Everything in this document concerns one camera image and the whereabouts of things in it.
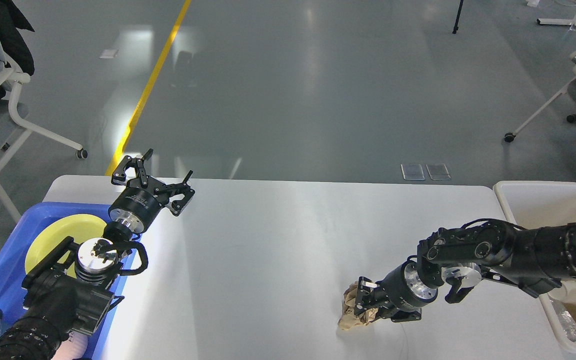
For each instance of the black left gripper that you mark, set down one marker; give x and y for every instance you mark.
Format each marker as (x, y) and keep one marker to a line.
(136, 208)

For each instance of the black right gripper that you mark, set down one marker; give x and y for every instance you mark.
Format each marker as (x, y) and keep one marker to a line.
(405, 291)

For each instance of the brown paper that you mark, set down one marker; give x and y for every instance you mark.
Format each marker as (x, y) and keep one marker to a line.
(349, 320)

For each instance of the yellow plate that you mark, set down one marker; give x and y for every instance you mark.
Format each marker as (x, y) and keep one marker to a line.
(81, 227)

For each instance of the pink mug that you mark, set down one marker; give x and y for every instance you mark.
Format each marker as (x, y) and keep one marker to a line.
(73, 348)

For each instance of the clear plastic bag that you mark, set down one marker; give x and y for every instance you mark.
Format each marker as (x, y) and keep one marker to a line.
(565, 319)

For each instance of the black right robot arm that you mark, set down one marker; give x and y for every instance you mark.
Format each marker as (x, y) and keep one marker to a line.
(535, 261)

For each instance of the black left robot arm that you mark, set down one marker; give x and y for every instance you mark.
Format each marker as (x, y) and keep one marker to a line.
(69, 289)

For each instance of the left floor outlet plate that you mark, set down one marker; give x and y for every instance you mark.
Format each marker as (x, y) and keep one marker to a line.
(412, 172)

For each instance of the floor outlet plate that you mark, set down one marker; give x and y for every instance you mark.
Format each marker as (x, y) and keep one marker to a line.
(438, 172)
(412, 172)

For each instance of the right floor outlet plate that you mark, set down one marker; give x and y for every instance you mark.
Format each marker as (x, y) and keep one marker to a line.
(438, 172)

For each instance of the white office chair left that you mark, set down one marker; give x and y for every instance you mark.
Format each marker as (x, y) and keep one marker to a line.
(12, 79)

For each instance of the white plastic bin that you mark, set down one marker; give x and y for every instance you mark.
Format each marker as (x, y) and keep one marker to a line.
(536, 204)

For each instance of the black tripod leg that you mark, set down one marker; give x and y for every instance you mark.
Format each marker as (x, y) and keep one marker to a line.
(457, 17)

